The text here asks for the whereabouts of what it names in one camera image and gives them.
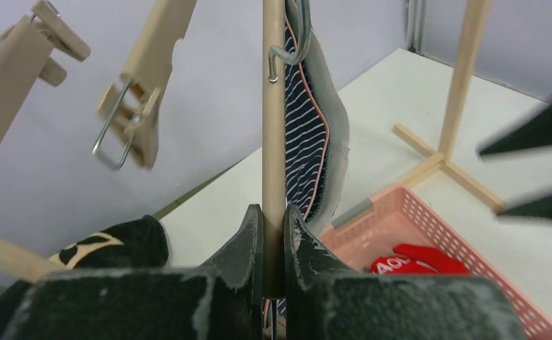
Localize pink perforated plastic basket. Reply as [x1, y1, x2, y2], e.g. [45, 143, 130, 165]
[319, 185, 552, 339]

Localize dark striped boxer shorts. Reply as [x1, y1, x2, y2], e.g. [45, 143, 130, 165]
[282, 0, 351, 238]

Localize black beige flower blanket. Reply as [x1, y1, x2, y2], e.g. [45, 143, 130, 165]
[0, 215, 171, 340]

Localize wooden hanger holding striped boxers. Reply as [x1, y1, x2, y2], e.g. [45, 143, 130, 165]
[261, 0, 297, 300]

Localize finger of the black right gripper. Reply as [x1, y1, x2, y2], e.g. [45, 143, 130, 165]
[478, 102, 552, 157]
[496, 193, 552, 220]

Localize wooden clothes rack frame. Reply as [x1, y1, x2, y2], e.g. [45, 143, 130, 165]
[0, 1, 506, 283]

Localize red printed underwear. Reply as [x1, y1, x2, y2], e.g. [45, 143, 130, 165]
[368, 244, 470, 275]

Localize wooden clip hanger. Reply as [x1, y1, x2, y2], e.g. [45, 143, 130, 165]
[0, 1, 91, 144]
[92, 0, 196, 171]

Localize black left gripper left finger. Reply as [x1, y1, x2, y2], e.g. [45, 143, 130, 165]
[201, 204, 264, 305]

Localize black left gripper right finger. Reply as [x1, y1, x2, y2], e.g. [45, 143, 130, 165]
[283, 205, 354, 310]

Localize empty wooden clip hanger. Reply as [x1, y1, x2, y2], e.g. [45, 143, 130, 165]
[0, 1, 91, 144]

